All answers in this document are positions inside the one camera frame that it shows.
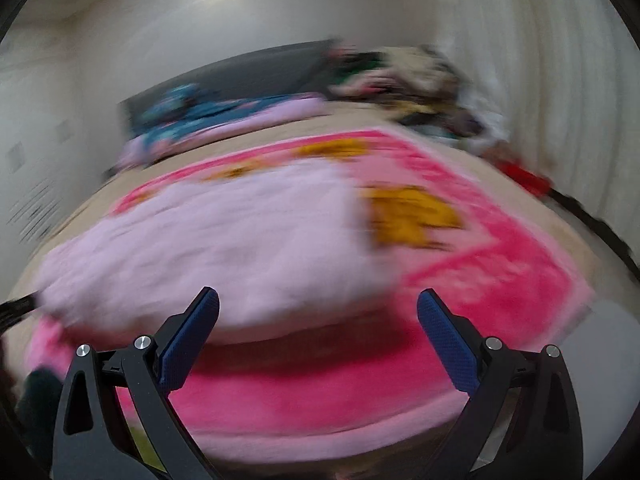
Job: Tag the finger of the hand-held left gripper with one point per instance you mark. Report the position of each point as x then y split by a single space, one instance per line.
17 310

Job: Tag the person's yellow-green clothing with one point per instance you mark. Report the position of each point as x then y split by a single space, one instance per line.
142 435

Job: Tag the pile of mixed clothes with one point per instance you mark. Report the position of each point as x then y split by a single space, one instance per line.
400 80

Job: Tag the teal floral quilt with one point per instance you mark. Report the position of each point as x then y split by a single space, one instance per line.
210 115

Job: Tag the red bag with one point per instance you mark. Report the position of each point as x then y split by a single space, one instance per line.
525 177

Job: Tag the white satin curtain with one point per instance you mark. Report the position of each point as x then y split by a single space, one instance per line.
550 85

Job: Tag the white wardrobe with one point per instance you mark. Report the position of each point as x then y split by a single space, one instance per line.
40 160

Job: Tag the pink quilted jacket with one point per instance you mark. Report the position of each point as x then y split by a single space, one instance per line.
225 240

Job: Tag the person's dark green clothing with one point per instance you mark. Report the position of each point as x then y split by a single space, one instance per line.
40 405

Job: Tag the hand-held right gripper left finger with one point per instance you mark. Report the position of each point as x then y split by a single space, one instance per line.
192 340

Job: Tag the pink printed blanket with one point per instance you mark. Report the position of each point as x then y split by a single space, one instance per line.
490 270

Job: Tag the grey padded headboard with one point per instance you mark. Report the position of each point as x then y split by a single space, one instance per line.
250 75

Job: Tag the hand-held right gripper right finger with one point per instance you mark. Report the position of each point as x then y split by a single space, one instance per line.
445 340

